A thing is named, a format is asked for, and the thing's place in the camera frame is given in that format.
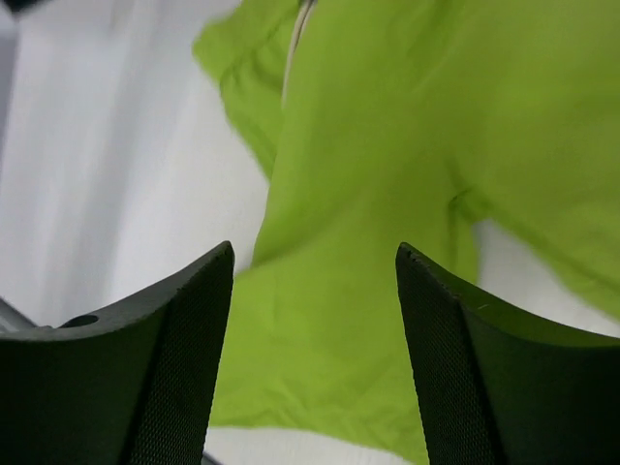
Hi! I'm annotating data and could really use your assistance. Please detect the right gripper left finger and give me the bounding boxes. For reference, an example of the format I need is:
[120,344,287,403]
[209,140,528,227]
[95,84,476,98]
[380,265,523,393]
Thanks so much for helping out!
[1,242,233,464]

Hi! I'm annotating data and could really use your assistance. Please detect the green fabric shorts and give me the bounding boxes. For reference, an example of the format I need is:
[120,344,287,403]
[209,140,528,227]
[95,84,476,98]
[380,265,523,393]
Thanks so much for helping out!
[194,1,619,464]

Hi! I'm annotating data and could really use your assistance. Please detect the aluminium mounting rail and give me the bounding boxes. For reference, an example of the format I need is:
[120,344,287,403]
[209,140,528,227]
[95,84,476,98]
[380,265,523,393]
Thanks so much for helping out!
[0,298,38,333]

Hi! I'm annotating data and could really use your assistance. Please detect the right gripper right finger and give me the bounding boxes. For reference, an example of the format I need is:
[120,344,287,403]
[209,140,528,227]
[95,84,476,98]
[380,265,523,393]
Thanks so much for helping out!
[395,244,619,464]

